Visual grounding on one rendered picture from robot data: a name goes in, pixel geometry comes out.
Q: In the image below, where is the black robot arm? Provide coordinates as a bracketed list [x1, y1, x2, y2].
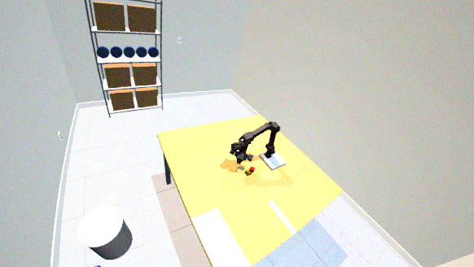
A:
[231, 121, 280, 161]

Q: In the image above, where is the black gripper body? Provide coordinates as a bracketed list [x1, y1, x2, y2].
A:
[230, 149, 253, 162]

